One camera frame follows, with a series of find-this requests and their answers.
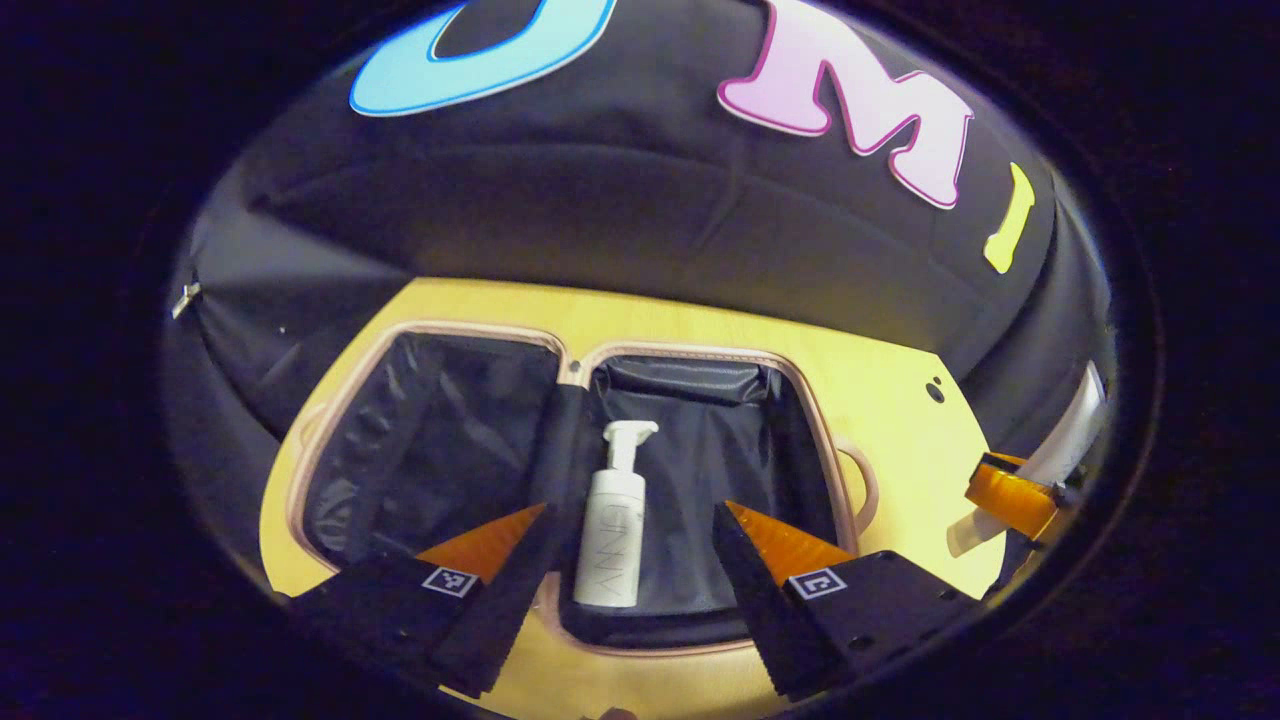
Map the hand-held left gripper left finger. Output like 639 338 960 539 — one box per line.
290 503 562 699

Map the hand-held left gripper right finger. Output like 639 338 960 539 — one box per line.
712 500 986 701

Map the white squeeze tube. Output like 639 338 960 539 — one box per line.
945 362 1107 558

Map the white pump bottle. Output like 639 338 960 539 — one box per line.
573 420 661 609

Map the peach hard-shell suitcase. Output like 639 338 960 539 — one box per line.
285 320 881 658

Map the black backdrop cloth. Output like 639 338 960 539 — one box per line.
165 0 1113 481

